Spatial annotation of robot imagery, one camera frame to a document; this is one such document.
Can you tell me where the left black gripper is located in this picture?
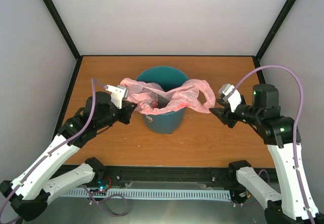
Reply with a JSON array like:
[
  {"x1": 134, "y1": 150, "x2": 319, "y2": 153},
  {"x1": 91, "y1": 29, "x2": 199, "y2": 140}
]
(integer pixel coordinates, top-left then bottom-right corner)
[{"x1": 96, "y1": 100, "x2": 138, "y2": 129}]

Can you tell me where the pink plastic trash bag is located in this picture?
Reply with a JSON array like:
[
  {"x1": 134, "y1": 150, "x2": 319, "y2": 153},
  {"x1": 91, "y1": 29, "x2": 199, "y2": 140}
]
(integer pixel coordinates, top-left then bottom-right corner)
[{"x1": 120, "y1": 78, "x2": 216, "y2": 115}]

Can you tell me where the teal plastic trash bin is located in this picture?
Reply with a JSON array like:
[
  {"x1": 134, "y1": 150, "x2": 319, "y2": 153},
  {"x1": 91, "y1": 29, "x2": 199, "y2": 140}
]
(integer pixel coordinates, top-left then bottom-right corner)
[{"x1": 137, "y1": 66, "x2": 189, "y2": 134}]

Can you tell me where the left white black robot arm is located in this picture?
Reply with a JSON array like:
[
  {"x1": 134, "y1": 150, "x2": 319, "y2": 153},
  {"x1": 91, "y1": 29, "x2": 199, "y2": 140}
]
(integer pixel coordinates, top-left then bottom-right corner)
[{"x1": 1, "y1": 92, "x2": 136, "y2": 221}]

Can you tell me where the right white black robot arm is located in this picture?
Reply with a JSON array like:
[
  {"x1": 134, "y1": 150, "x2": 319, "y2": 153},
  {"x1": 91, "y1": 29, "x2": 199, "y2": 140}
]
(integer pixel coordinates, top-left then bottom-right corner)
[{"x1": 210, "y1": 84, "x2": 323, "y2": 223}]

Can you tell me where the label sticker on bin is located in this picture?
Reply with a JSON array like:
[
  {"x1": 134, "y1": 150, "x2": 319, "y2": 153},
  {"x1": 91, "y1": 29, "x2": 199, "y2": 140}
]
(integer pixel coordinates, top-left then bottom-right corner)
[{"x1": 146, "y1": 115, "x2": 153, "y2": 124}]

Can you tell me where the small lit circuit board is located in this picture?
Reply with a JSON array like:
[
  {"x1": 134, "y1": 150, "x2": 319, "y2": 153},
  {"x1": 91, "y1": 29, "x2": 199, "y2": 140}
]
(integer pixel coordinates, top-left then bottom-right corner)
[{"x1": 98, "y1": 176, "x2": 112, "y2": 192}]

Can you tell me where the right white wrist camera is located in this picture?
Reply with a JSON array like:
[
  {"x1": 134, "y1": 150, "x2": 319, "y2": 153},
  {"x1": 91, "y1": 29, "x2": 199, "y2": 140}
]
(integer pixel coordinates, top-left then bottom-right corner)
[{"x1": 218, "y1": 84, "x2": 242, "y2": 112}]

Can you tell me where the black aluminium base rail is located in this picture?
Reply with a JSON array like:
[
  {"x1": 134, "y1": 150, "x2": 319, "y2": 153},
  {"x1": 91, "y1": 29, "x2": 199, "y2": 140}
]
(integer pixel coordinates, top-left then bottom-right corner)
[{"x1": 50, "y1": 165, "x2": 279, "y2": 192}]

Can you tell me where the light blue cable duct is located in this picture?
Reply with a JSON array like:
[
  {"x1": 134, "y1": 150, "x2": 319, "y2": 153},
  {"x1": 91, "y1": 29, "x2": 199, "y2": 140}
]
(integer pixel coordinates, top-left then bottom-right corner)
[{"x1": 62, "y1": 188, "x2": 232, "y2": 200}]

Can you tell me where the right black frame post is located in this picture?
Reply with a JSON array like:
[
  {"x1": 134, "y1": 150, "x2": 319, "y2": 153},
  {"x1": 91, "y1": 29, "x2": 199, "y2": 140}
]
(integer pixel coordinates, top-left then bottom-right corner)
[{"x1": 254, "y1": 0, "x2": 297, "y2": 62}]

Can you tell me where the black frame post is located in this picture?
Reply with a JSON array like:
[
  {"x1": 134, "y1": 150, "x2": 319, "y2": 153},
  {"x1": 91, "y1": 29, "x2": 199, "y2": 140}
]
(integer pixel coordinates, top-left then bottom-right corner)
[
  {"x1": 42, "y1": 0, "x2": 81, "y2": 61},
  {"x1": 254, "y1": 0, "x2": 297, "y2": 62}
]

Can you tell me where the left black frame post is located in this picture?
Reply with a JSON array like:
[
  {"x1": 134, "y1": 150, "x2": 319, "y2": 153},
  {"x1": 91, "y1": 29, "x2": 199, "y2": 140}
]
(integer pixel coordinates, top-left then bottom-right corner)
[{"x1": 42, "y1": 0, "x2": 81, "y2": 61}]

